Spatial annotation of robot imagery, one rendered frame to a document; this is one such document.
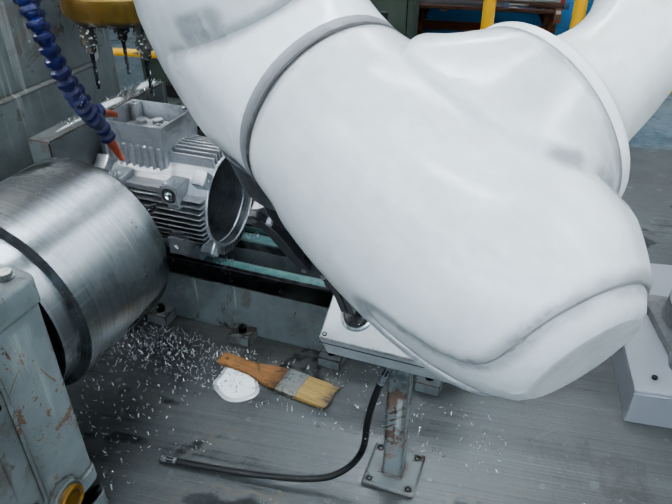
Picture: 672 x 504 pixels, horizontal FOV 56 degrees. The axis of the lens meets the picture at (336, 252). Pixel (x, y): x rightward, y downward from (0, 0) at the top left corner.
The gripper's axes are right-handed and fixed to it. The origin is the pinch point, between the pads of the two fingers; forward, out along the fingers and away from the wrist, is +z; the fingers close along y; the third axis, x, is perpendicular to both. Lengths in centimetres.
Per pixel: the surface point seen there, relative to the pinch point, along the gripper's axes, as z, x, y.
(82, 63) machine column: 16, -38, 64
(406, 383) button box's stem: 16.0, 3.7, -5.8
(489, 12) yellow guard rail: 154, -212, 22
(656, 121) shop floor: 293, -281, -77
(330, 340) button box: 8.1, 3.3, 2.2
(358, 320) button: 7.2, 0.6, -0.4
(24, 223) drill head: -3.7, 2.3, 36.2
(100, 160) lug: 17, -19, 50
